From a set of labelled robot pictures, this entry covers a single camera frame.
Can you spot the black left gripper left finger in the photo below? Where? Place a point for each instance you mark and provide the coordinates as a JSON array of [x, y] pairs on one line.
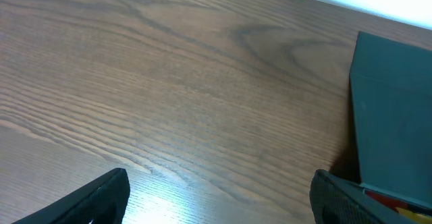
[[101, 201]]

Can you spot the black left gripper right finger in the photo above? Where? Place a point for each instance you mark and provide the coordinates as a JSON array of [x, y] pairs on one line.
[[337, 201]]

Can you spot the red Hacks candy bag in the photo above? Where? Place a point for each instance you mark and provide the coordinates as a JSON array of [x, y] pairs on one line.
[[387, 201]]

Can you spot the yellow Hacks candy bag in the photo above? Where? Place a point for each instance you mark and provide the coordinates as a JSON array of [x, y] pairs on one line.
[[416, 217]]

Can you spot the dark green box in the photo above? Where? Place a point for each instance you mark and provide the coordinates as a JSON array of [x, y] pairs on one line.
[[390, 85]]

